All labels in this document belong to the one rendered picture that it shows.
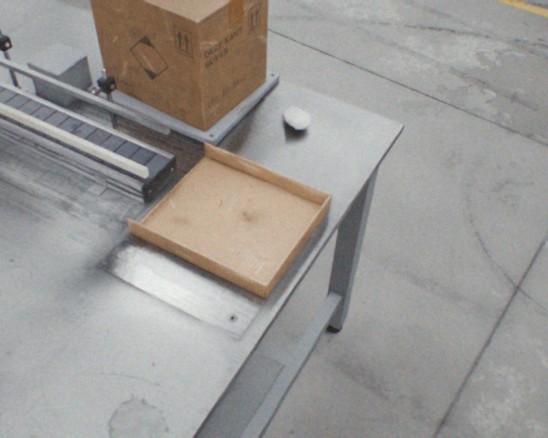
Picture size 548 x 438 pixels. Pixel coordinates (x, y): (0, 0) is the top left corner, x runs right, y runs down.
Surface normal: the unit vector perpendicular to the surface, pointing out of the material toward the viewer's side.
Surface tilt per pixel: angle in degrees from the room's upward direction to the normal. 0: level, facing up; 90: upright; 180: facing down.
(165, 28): 90
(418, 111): 0
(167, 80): 90
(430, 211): 0
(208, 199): 0
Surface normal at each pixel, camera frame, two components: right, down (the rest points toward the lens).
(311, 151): 0.04, -0.68
